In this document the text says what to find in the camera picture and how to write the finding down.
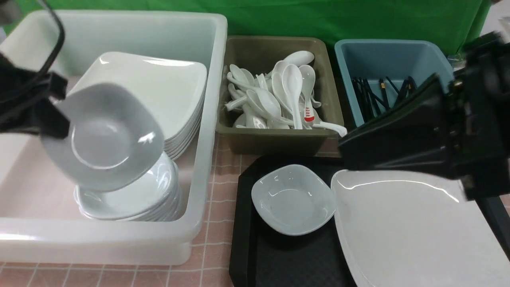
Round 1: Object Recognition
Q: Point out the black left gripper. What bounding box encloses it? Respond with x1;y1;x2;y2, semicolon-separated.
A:
0;54;71;139

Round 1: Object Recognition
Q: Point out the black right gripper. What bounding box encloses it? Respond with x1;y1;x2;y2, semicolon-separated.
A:
338;31;509;200

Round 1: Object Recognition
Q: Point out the large white square plate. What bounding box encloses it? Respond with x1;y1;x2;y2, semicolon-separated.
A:
331;170;510;287

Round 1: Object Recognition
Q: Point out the white bowl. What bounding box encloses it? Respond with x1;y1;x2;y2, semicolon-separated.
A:
74;152;179;220
41;83;164;192
251;165;337;236

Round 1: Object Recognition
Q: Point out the top white plate in stack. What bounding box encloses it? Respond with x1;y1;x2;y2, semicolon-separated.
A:
71;51;207;141

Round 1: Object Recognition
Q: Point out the blue chopstick bin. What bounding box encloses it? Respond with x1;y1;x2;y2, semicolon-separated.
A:
334;39;453;127

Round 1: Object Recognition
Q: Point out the green backdrop cloth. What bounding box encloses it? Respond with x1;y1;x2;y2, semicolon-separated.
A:
0;0;493;56

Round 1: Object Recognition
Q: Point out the white spoon with red print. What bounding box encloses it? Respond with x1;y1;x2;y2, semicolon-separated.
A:
299;64;322;124

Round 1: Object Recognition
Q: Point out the large white plastic tub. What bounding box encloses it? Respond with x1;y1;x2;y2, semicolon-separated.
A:
1;10;228;265

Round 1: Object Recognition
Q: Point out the olive green spoon bin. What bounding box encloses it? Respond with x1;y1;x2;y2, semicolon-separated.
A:
216;35;344;156

